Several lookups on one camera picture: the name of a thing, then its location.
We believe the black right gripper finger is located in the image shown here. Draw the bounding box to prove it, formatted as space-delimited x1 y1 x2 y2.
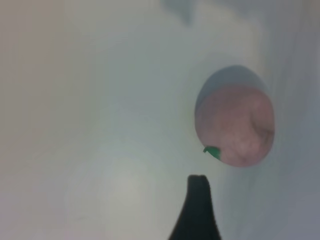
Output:
166 174 225 240

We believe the pink toy peach green leaf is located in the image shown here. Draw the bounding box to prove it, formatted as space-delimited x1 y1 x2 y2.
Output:
194 83 276 168

